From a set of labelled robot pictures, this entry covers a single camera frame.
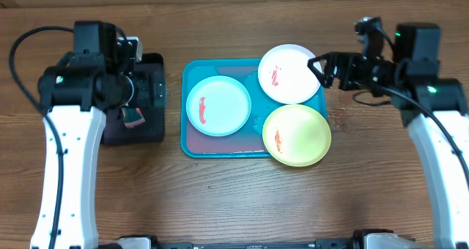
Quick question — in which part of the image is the pink green sponge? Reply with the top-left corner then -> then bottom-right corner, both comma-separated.
122,108 -> 146,128

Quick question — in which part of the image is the white plate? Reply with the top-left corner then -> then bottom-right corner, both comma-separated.
258,44 -> 320,104

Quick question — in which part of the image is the yellow plate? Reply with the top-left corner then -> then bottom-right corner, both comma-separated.
262,104 -> 331,167

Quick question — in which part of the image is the light blue plate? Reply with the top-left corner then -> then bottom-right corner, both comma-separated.
185,75 -> 251,137

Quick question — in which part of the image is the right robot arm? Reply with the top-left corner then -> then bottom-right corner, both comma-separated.
308,17 -> 468,248

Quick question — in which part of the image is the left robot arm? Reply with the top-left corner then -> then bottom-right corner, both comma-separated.
30,21 -> 325,248

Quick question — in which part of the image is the black rectangular tray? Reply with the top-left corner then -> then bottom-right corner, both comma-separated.
101,53 -> 165,145

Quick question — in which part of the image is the teal plastic tray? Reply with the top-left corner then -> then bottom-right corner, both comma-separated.
180,59 -> 326,158

